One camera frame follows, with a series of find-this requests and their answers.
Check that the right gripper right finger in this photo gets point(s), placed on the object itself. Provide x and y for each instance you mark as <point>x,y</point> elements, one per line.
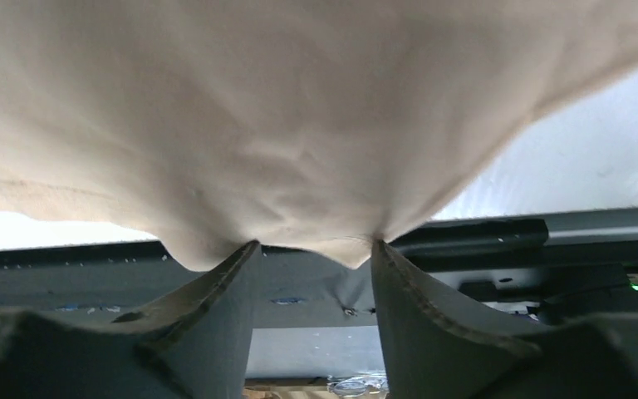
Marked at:
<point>439,343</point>

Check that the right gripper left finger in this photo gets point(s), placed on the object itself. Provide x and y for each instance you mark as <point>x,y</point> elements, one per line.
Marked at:
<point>191,343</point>

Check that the beige t shirt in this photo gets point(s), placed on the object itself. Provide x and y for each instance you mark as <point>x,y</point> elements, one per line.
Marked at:
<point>316,125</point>

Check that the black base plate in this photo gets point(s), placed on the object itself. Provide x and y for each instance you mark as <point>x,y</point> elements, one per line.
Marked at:
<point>559,265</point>

